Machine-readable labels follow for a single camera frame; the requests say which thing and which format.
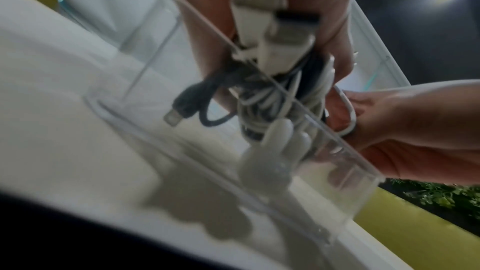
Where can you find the green leafy plant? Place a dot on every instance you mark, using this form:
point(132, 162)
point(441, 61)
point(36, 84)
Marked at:
point(442, 197)

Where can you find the beige table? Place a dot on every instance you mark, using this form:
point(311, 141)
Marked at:
point(56, 100)

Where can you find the person's left hand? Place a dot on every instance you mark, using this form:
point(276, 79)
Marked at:
point(202, 25)

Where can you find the clear plastic drawer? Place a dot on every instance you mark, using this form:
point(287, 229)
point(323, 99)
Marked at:
point(262, 168)

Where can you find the person's right hand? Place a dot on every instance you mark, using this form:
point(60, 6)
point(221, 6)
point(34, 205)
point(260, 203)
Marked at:
point(412, 129)

